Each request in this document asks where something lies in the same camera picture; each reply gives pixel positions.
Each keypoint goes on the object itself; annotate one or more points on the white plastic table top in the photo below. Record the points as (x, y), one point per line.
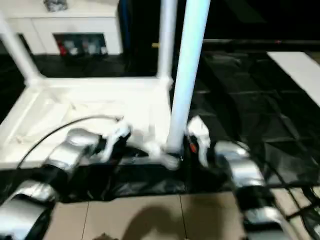
(75, 100)

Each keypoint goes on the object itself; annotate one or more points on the white plastic table leg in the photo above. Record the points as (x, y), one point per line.
(17, 50)
(166, 35)
(187, 65)

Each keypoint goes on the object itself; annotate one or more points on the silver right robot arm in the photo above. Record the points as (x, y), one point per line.
(240, 165)

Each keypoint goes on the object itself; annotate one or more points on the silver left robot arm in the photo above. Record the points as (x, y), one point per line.
(70, 147)

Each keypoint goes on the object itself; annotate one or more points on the black plastic mat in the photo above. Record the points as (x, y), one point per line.
(250, 110)

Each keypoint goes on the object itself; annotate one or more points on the dark robot torso part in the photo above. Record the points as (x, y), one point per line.
(106, 237)

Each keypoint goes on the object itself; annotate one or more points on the small tan box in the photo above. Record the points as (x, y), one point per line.
(155, 45)

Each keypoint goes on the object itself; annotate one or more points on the red bottle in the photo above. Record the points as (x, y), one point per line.
(62, 48)

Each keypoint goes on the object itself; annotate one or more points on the white glass-door cabinet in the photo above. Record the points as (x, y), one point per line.
(75, 22)

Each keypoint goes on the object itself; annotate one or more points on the black flat screen television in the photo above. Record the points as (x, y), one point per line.
(260, 20)

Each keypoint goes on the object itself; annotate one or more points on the small grey cabinet ornament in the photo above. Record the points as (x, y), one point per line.
(55, 4)

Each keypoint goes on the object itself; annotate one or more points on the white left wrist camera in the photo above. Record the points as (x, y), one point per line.
(117, 135)

